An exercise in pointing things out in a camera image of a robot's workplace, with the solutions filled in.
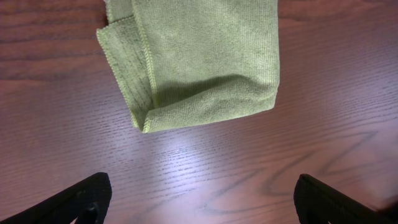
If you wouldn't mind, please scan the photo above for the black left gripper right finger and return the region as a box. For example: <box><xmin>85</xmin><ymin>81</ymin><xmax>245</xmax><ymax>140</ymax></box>
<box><xmin>294</xmin><ymin>174</ymin><xmax>397</xmax><ymax>224</ymax></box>

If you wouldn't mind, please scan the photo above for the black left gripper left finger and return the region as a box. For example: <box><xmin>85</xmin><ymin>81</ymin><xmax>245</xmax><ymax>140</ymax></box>
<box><xmin>1</xmin><ymin>172</ymin><xmax>112</xmax><ymax>224</ymax></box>

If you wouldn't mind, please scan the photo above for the green microfiber cloth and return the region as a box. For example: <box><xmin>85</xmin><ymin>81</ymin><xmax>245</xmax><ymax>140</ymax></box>
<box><xmin>96</xmin><ymin>0</ymin><xmax>280</xmax><ymax>133</ymax></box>

